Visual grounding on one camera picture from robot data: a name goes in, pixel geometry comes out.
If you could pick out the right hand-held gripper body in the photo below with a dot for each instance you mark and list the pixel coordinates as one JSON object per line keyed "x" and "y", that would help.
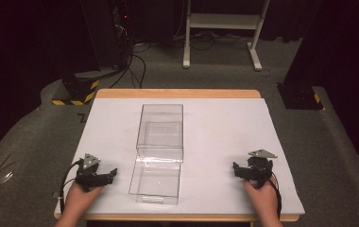
{"x": 259, "y": 168}

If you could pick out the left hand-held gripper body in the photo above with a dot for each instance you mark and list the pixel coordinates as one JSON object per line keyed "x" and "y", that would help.
{"x": 88, "y": 176}

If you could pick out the person's left hand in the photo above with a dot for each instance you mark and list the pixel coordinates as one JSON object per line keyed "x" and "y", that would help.
{"x": 79, "y": 199}

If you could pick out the person's right hand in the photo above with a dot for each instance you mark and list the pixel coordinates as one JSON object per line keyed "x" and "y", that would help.
{"x": 262, "y": 198}

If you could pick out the white paper sheet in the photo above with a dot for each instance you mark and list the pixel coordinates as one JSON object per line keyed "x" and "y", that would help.
{"x": 225, "y": 142}

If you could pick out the clear plastic drawer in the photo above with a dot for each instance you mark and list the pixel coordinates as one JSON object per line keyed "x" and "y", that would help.
{"x": 155, "y": 179}

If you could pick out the clear plastic drawer case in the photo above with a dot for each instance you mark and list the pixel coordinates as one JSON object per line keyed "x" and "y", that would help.
{"x": 160, "y": 126}

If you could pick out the black stand base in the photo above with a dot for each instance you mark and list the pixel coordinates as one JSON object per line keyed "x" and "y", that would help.
{"x": 300, "y": 94}

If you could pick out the black stand with striped base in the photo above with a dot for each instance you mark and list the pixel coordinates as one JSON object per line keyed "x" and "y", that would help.
{"x": 80, "y": 85}

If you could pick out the wooden table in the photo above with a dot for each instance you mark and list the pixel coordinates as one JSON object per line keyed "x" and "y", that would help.
{"x": 177, "y": 93}

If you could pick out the white metal stand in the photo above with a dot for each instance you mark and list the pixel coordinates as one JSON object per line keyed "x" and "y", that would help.
{"x": 221, "y": 22}

